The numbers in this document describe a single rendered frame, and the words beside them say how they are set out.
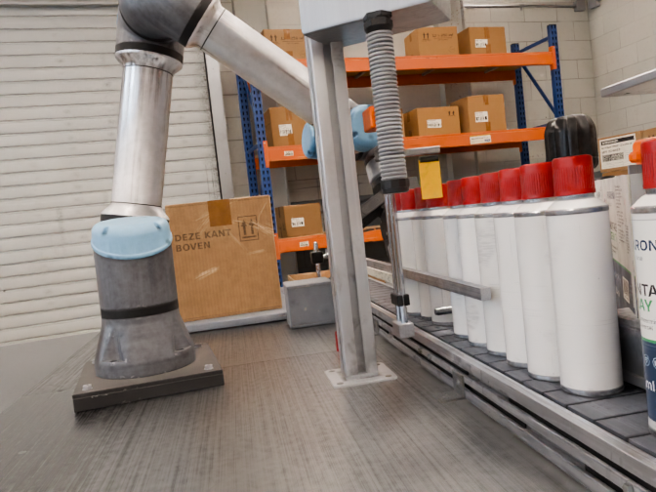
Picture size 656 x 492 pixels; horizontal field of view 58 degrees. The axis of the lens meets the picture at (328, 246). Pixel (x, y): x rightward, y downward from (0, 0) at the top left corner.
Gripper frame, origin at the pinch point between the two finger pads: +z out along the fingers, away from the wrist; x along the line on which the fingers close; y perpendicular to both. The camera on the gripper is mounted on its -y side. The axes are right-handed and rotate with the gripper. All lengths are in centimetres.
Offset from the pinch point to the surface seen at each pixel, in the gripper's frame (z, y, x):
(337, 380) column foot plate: 20.7, -17.4, -15.6
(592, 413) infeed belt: 35, -3, -50
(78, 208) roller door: -234, -147, 326
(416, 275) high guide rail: 8.2, -3.7, -18.7
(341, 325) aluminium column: 14.5, -16.1, -19.8
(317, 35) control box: -16.6, -15.7, -41.5
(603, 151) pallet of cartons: -177, 241, 234
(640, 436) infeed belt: 38, -3, -54
